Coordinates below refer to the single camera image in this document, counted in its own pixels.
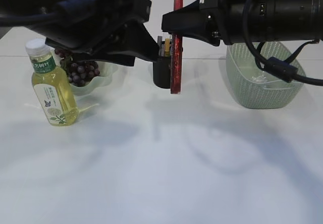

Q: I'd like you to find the purple artificial grape bunch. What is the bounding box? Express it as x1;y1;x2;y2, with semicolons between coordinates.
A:
54;48;100;87

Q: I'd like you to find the gold glitter pen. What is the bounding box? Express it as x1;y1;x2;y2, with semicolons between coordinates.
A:
164;38;171;57

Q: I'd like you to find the yellow tea bottle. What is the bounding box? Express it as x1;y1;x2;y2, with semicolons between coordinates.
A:
25;38;78;126

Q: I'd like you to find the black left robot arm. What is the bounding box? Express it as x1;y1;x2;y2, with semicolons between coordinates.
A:
1;0;158;67

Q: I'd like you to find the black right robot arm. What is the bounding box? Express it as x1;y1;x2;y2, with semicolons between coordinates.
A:
89;0;322;67

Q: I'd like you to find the red glitter pen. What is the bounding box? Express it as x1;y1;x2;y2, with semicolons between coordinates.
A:
170;0;184;95

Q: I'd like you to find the black mesh pen holder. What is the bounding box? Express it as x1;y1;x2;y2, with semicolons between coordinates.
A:
153;56;171;89

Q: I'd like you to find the clear plastic sheet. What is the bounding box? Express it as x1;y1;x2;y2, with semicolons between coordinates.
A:
249;69;268;84

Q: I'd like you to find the silver glitter pen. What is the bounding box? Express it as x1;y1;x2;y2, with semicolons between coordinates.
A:
157;36;164;57

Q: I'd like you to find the green woven plastic basket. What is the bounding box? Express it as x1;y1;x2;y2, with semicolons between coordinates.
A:
226;43;303;109

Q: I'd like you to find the green wavy glass bowl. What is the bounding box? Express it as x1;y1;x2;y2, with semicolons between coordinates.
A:
50;47;119;96

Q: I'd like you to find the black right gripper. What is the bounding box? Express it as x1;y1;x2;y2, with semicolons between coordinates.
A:
161;0;233;46

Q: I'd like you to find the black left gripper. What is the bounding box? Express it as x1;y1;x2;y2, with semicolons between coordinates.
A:
30;0;159;67

